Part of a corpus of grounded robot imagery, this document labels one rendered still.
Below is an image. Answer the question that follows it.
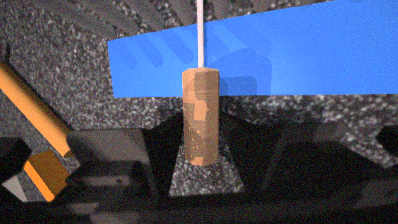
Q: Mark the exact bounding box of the orange flat bar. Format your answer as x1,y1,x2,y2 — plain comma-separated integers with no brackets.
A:
24,150,70,201

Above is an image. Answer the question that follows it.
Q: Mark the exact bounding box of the blue flat strip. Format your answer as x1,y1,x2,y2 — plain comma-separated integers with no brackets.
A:
107,0,398,97

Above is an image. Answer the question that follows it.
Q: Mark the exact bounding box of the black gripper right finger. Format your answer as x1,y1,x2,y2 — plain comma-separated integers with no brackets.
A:
219,112,346,191

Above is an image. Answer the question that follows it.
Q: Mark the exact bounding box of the screwdriver with brown handle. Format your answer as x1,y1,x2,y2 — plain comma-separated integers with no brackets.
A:
182,0,220,167

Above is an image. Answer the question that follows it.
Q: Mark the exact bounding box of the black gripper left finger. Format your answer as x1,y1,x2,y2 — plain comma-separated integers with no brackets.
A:
65,113,184,196

